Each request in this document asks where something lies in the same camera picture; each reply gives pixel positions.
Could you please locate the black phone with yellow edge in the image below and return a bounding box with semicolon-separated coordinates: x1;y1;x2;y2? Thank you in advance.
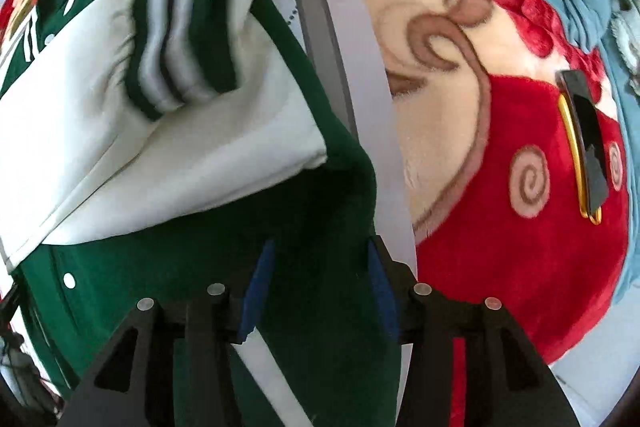
556;69;611;225

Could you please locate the green and white varsity jacket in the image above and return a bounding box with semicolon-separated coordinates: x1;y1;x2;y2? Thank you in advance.
0;0;403;427

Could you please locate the red and cream printed blanket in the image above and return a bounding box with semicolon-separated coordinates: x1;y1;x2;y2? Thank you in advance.
320;0;632;365

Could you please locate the white and grey folding board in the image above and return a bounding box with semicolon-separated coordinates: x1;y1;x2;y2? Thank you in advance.
260;0;421;278

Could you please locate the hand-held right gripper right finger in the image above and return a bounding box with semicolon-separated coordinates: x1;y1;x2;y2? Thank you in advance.
367;235;583;427

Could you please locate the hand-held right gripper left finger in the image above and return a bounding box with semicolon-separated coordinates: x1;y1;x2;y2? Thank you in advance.
59;239;277;427

